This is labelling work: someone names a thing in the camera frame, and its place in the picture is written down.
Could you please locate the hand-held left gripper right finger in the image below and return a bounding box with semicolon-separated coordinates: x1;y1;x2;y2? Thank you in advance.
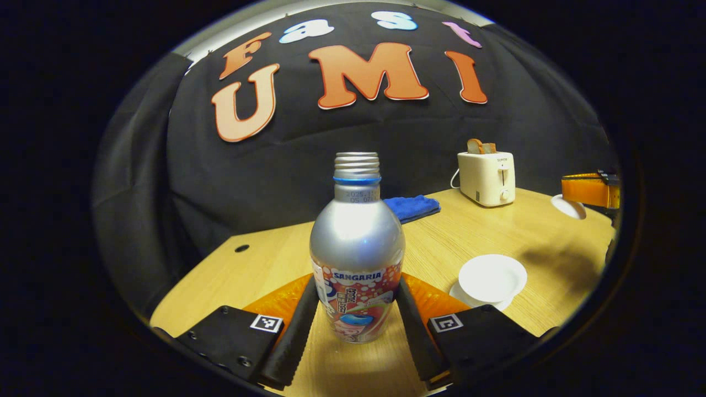
396;273;544;391

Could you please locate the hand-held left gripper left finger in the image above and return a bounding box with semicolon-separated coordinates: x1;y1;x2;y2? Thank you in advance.
157;274;320;391

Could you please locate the white teacup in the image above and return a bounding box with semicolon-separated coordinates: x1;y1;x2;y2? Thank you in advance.
458;254;528;303

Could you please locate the silver water bottle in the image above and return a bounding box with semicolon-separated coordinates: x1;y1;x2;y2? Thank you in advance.
309;152;406;344

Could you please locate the white saucer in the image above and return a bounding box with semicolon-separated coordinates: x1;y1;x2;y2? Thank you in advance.
449;281;515;311

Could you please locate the cream toaster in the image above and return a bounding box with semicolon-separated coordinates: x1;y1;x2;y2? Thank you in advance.
457;151;516;208

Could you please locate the blue cloth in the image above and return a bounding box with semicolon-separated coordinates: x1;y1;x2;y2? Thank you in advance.
383;195;441;224

